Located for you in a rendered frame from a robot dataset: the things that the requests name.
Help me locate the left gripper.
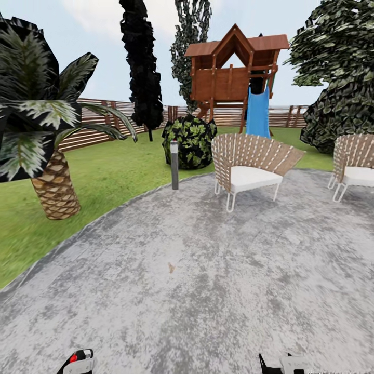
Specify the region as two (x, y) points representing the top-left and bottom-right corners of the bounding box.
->
(57, 358), (92, 374)

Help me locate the insectifuge atomizer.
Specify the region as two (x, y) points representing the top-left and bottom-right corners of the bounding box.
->
(69, 349), (93, 363)

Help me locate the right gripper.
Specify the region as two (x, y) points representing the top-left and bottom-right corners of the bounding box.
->
(259, 354), (303, 374)

